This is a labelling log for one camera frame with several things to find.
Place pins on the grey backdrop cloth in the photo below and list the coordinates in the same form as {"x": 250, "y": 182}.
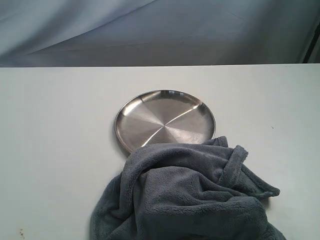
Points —
{"x": 122, "y": 33}

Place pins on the black stand pole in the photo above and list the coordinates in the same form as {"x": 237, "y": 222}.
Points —
{"x": 312, "y": 54}

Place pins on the grey-blue fleece towel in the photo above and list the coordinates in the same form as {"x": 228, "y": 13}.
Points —
{"x": 179, "y": 191}

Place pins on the round stainless steel plate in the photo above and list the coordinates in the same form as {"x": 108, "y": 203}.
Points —
{"x": 163, "y": 116}

